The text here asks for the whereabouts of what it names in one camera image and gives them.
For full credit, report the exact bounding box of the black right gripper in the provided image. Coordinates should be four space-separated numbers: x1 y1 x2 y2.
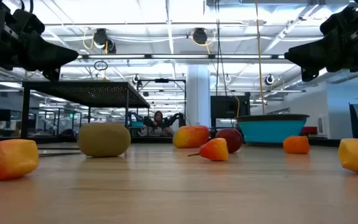
284 2 358 82

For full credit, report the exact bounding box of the short yellow cable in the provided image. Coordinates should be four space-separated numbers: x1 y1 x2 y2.
232 93 241 118

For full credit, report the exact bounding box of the black metal table frame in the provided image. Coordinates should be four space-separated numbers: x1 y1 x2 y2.
0 135 343 149

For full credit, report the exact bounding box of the long ceiling light bar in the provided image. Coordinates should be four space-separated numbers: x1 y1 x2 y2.
59 53 287 61

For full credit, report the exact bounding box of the black perforated metal shelf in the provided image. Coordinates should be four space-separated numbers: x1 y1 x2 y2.
20 80 151 150

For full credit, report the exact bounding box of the green-brown toy kiwi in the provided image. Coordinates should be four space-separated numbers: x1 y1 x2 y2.
77 122 132 158

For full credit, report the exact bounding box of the small orange pepper with stem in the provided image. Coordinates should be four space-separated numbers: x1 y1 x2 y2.
187 138 229 162

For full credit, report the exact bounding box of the person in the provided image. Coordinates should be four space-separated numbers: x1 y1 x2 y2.
138 110 175 138

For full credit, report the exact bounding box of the blue collapsible bowl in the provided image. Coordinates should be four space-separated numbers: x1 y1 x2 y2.
235 113 310 144

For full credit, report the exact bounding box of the small orange toy mandarin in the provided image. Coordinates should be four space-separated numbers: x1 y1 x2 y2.
283 135 311 155

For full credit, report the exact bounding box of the dark red toy pomegranate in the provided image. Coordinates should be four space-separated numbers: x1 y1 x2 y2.
215 128 244 154

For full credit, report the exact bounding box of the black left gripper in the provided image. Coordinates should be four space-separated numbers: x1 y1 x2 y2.
0 0 79 82

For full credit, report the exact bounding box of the black hanging cable loop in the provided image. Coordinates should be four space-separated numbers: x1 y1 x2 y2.
93 60 109 72

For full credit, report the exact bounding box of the black background gantry frame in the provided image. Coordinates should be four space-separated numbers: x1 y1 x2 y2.
137 78 187 138

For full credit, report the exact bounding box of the white square pillar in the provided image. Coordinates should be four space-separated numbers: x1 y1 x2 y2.
186 64 211 128

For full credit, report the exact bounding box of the orange-red toy mango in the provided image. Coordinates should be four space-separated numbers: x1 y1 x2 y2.
172 125 211 149

